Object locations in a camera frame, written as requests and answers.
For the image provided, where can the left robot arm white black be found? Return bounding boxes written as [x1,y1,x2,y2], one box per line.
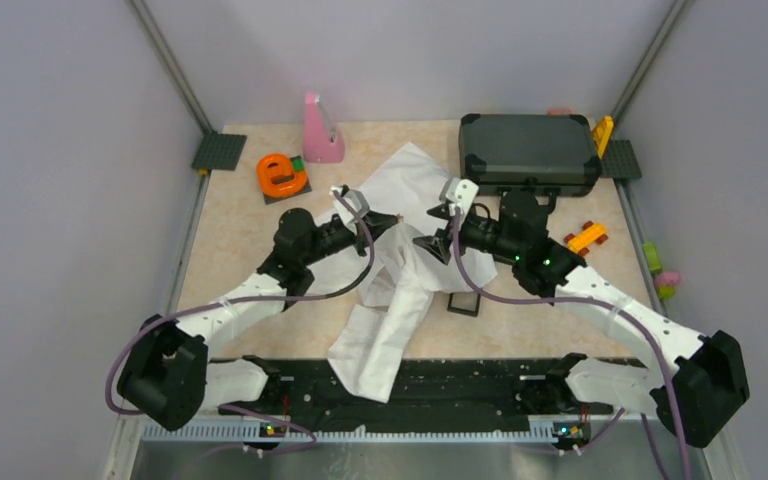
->
[105,208,399,431]

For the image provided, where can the black square frame near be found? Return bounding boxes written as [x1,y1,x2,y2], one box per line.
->
[446,292,482,318]

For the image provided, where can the yellow toy car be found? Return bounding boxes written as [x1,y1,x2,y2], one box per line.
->
[563,221,608,257]

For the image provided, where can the yellow toy bracket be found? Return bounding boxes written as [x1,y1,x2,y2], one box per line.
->
[591,116,614,158]

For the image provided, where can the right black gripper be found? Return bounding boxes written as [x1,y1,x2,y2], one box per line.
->
[414,203,523,264]

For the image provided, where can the left grey baseplate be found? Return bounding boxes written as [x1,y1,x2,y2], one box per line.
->
[191,131,248,171]

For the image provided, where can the right grey baseplate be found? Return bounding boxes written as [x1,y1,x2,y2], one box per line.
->
[601,139,642,180]

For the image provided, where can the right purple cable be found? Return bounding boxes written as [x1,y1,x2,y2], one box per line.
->
[448,205,693,480]

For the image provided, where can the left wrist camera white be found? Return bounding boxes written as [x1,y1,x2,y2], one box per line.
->
[330,185,369,216]

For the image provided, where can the grey square base plate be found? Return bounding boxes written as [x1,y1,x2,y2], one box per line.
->
[261,156,314,206]

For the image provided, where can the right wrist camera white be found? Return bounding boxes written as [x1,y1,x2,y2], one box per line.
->
[440,178,479,216]

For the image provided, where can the orange tape dispenser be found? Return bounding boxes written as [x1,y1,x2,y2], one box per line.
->
[256,153,310,200]

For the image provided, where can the white garment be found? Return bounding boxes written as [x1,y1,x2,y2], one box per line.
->
[302,142,470,403]

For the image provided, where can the grey baseplate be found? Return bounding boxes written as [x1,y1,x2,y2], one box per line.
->
[191,131,248,171]
[601,139,642,180]

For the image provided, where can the green pink toy blocks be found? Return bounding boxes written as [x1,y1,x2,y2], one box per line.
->
[642,242,682,300]

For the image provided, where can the black hard case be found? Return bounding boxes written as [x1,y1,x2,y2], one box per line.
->
[458,113,602,197]

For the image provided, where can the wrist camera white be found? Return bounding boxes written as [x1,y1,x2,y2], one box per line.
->
[330,185,369,216]
[440,178,479,216]

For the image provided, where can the pink wedge stand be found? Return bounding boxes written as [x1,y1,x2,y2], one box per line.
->
[302,92,345,163]

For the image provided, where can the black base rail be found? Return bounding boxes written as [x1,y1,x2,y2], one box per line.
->
[216,358,615,438]

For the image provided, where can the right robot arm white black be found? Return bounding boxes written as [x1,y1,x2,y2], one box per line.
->
[413,191,750,448]

